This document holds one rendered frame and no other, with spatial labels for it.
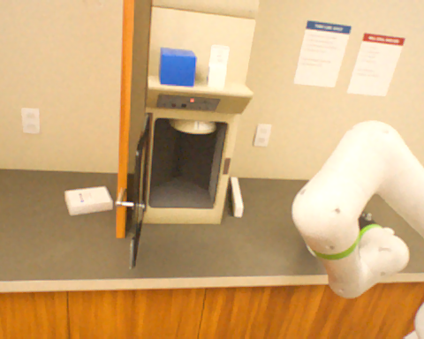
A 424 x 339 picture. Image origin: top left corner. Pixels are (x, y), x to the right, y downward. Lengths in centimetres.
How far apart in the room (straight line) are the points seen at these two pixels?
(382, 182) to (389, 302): 99
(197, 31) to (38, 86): 79
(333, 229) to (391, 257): 43
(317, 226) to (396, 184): 19
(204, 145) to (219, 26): 50
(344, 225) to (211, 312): 82
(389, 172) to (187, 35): 73
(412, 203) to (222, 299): 79
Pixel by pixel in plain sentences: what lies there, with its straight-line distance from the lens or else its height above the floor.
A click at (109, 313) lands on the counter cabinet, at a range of 142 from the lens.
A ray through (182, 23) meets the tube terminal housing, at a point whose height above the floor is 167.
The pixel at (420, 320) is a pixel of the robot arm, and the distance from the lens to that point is 100.
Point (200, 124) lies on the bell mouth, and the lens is 136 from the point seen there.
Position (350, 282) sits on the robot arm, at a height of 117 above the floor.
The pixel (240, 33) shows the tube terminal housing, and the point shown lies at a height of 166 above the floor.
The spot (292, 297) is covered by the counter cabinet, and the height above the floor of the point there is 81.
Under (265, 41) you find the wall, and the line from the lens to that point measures 176.
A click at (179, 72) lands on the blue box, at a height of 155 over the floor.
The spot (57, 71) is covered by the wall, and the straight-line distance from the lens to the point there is 174.
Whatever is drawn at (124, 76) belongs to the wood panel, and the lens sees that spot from 118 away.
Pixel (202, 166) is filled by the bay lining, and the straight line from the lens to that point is 159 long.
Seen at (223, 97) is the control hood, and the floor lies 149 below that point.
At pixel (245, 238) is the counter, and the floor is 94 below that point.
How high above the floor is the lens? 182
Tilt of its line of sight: 27 degrees down
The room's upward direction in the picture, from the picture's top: 9 degrees clockwise
